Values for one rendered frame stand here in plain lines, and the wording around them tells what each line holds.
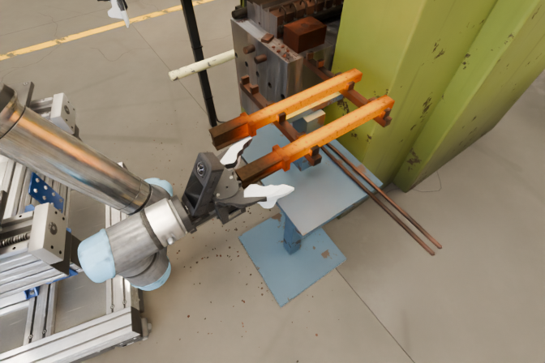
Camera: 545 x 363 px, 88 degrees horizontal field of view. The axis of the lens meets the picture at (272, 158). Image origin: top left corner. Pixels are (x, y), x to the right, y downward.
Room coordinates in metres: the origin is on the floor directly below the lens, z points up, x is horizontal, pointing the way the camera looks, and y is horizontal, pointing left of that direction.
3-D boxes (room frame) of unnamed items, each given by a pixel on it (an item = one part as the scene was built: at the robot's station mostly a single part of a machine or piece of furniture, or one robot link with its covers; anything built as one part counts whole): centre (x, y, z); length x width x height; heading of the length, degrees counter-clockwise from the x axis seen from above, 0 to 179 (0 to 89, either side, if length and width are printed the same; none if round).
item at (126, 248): (0.18, 0.25, 0.98); 0.11 x 0.08 x 0.09; 124
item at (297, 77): (1.13, -0.17, 0.69); 0.56 x 0.38 x 0.45; 125
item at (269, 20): (1.17, -0.13, 0.96); 0.42 x 0.20 x 0.09; 125
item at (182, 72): (1.29, 0.31, 0.62); 0.44 x 0.05 x 0.05; 125
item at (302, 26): (0.94, -0.11, 0.95); 0.12 x 0.09 x 0.07; 125
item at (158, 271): (0.20, 0.25, 0.89); 0.11 x 0.08 x 0.11; 7
